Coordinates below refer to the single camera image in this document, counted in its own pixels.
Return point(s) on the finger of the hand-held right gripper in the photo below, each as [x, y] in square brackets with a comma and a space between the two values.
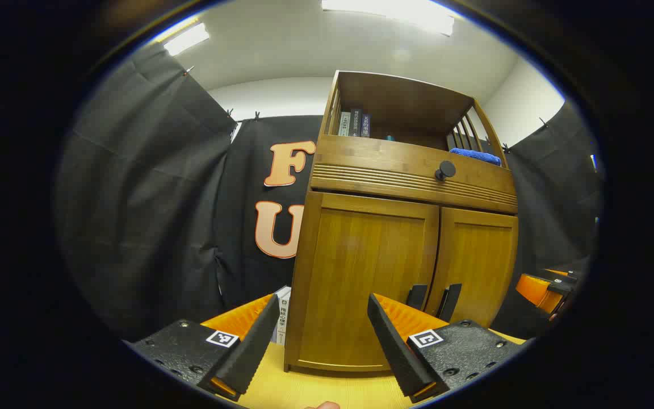
[565, 276]
[534, 289]

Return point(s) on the wooden double-door shoe cabinet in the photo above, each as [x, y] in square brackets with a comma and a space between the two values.
[361, 91]

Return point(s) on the small ceiling light panel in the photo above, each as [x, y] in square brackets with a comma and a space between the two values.
[186, 38]

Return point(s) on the dark blue book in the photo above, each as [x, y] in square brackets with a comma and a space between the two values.
[365, 126]

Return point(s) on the black book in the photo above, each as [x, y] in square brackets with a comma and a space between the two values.
[356, 122]

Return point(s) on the wooden drawer with black knob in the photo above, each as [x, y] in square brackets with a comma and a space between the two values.
[372, 159]

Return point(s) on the wooden shoe cabinet door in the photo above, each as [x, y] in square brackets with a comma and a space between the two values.
[474, 255]
[361, 255]

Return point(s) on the black backdrop cloth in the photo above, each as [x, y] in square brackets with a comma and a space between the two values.
[145, 199]

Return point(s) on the blue towel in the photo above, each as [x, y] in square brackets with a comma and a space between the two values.
[474, 156]

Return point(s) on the white book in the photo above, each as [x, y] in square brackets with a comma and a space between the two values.
[283, 318]

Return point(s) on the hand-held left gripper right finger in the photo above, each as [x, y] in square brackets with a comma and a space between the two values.
[395, 352]

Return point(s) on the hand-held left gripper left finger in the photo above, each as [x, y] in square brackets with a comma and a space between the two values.
[253, 352]

